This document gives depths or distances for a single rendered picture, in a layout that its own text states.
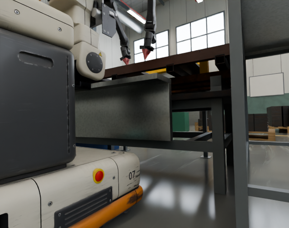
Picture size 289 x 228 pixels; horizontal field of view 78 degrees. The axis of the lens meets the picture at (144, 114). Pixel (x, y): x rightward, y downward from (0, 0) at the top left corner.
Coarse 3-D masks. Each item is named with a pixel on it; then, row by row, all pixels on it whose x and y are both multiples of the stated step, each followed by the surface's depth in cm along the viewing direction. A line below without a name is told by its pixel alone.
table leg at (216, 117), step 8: (216, 80) 104; (216, 88) 104; (216, 104) 104; (216, 112) 103; (216, 120) 103; (216, 128) 103; (216, 136) 103; (224, 136) 107; (216, 144) 103; (224, 144) 105; (216, 152) 103; (224, 152) 104; (216, 160) 103; (224, 160) 103; (216, 168) 103; (224, 168) 102; (216, 176) 103; (224, 176) 101; (216, 184) 103; (224, 184) 101; (216, 192) 103; (224, 192) 101
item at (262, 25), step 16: (256, 0) 95; (272, 0) 96; (288, 0) 96; (256, 16) 111; (272, 16) 111; (288, 16) 112; (256, 32) 132; (272, 32) 132; (288, 32) 133; (256, 48) 164; (272, 48) 165; (288, 48) 159
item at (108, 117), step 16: (80, 96) 148; (96, 96) 139; (112, 96) 131; (128, 96) 124; (144, 96) 117; (160, 96) 111; (80, 112) 148; (96, 112) 139; (112, 112) 131; (128, 112) 124; (144, 112) 117; (160, 112) 111; (80, 128) 148; (96, 128) 139; (112, 128) 131; (128, 128) 123; (144, 128) 117; (160, 128) 111
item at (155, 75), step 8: (112, 80) 110; (120, 80) 107; (128, 80) 104; (136, 80) 101; (144, 80) 99; (152, 80) 113; (160, 80) 113; (168, 80) 108; (96, 88) 137; (104, 88) 138; (112, 88) 136; (120, 88) 132
